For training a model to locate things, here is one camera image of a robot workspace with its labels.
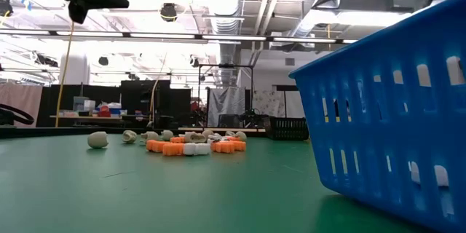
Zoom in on thick yellow cable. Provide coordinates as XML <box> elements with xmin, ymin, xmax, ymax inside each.
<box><xmin>54</xmin><ymin>21</ymin><xmax>76</xmax><ymax>128</ymax></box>

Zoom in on rectangular metal air duct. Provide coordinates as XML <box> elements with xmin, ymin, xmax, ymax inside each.
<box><xmin>312</xmin><ymin>0</ymin><xmax>466</xmax><ymax>27</ymax></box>

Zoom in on wooden workbench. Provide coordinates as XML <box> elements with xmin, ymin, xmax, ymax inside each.
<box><xmin>49</xmin><ymin>114</ymin><xmax>151</xmax><ymax>124</ymax></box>

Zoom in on grey tarp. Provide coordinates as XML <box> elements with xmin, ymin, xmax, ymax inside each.
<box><xmin>207</xmin><ymin>86</ymin><xmax>247</xmax><ymax>128</ymax></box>

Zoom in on black partition wall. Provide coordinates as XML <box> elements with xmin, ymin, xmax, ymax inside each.
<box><xmin>39</xmin><ymin>79</ymin><xmax>193</xmax><ymax>129</ymax></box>

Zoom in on thin yellow cable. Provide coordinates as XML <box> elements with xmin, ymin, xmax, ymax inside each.
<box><xmin>149</xmin><ymin>52</ymin><xmax>168</xmax><ymax>124</ymax></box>

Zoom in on white patterned sheet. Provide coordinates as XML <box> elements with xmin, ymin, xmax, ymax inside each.
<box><xmin>253</xmin><ymin>89</ymin><xmax>307</xmax><ymax>119</ymax></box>

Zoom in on pink curtain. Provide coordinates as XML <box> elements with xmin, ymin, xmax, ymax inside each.
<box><xmin>0</xmin><ymin>82</ymin><xmax>44</xmax><ymax>129</ymax></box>

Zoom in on black ceiling dome camera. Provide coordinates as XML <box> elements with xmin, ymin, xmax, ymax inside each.
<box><xmin>159</xmin><ymin>2</ymin><xmax>178</xmax><ymax>23</ymax></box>

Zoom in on black plastic basket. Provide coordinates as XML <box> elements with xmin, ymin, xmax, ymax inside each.
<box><xmin>267</xmin><ymin>116</ymin><xmax>310</xmax><ymax>141</ymax></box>

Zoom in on green table mat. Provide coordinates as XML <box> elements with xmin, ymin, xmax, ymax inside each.
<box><xmin>0</xmin><ymin>133</ymin><xmax>466</xmax><ymax>233</ymax></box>

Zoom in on blue plastic basket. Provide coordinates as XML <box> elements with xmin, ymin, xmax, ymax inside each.
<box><xmin>288</xmin><ymin>0</ymin><xmax>466</xmax><ymax>233</ymax></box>

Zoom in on black curved hose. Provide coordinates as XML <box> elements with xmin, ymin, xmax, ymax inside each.
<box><xmin>0</xmin><ymin>103</ymin><xmax>36</xmax><ymax>126</ymax></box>

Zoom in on black metal gantry frame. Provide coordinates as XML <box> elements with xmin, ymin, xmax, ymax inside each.
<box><xmin>197</xmin><ymin>63</ymin><xmax>255</xmax><ymax>128</ymax></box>

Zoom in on long ceiling light strip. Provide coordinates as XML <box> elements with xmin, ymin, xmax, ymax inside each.
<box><xmin>0</xmin><ymin>28</ymin><xmax>360</xmax><ymax>47</ymax></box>

